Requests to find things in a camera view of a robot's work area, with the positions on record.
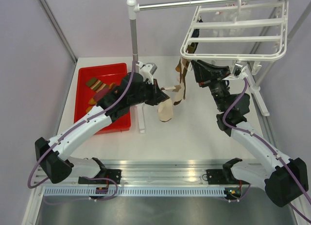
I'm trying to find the navy blue sock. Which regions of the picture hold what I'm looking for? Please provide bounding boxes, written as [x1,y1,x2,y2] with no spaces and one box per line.
[191,16,203,38]

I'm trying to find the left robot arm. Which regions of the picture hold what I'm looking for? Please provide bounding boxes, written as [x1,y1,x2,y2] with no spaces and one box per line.
[28,72,169,188]

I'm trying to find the silver drying rack stand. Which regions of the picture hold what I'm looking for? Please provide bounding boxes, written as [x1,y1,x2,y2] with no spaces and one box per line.
[126,0,311,134]

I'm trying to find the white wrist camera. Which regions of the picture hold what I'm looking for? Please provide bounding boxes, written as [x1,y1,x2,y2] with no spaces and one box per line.
[223,61,248,81]
[136,61,157,84]

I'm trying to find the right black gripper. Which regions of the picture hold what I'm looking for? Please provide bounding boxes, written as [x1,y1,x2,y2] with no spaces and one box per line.
[191,58,230,112]

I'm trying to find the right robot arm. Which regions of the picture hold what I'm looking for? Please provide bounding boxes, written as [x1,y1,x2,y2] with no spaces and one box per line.
[191,60,311,207]

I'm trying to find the white clip sock hanger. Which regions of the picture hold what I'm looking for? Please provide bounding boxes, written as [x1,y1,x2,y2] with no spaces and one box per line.
[180,0,289,75]

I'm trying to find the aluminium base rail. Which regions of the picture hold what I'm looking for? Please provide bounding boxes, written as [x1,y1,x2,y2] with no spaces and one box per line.
[34,159,296,187]

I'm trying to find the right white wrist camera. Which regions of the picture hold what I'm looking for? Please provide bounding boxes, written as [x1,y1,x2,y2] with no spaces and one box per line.
[223,61,248,81]

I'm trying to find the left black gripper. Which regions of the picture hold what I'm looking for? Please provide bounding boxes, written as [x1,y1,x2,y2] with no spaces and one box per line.
[128,78,167,106]

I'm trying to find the olive brown patterned sock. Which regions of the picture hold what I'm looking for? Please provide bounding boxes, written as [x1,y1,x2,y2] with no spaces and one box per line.
[186,42,198,54]

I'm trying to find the white fluffy socks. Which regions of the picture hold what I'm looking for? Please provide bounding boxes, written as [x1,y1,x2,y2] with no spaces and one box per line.
[211,9,251,37]

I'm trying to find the white slotted cable duct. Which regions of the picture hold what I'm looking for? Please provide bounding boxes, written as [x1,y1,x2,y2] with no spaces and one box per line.
[44,187,226,197]

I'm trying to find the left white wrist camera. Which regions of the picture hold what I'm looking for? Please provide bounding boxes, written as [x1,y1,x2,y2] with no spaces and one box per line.
[136,61,157,84]

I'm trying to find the olive green striped sock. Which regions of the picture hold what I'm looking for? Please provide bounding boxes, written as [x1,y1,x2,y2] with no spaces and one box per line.
[86,77,109,92]

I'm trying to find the red plastic bin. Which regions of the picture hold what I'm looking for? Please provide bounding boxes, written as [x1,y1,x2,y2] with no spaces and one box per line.
[73,62,132,136]

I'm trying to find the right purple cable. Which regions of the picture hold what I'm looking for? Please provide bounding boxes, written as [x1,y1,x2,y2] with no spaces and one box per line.
[223,78,311,222]

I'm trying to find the purple striped sock front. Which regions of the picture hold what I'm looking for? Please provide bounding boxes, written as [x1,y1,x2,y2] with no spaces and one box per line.
[86,83,116,113]

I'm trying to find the purple cable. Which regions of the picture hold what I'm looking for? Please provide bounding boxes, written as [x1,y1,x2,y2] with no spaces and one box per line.
[223,78,311,222]
[27,61,140,189]

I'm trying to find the brown cream striped sock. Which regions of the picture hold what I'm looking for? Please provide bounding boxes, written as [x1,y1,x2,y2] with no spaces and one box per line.
[158,57,190,122]

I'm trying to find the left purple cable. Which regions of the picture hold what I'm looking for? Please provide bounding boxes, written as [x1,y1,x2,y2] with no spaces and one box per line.
[27,61,140,189]

